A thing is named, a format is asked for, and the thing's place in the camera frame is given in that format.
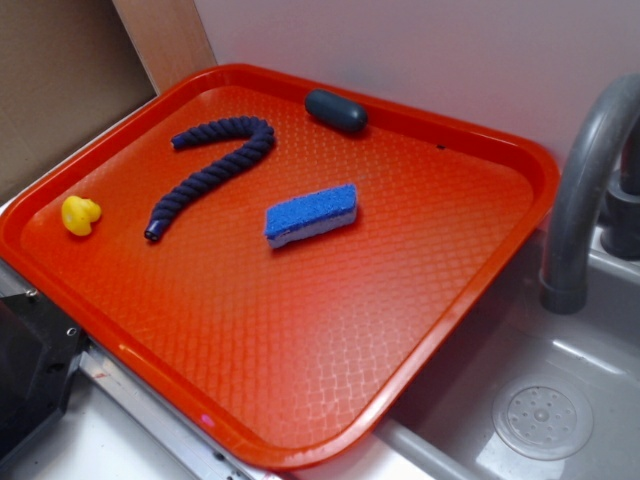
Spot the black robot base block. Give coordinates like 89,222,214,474
1,289,86,468

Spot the yellow rubber duck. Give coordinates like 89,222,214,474
61,195,102,237

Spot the blue sponge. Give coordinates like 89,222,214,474
263,184,358,249

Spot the red plastic tray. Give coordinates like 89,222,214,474
1,65,559,471

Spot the dark grey oval capsule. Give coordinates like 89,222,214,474
304,89,368,133

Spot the light wooden board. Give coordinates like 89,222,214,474
114,0,217,94

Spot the grey toy sink basin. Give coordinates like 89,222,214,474
377,234,639,479

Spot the grey plastic faucet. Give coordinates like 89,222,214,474
539,73,639,314

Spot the brown cardboard panel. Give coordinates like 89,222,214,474
1,1,155,201

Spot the dark blue twisted rope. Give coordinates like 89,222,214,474
143,115,277,245

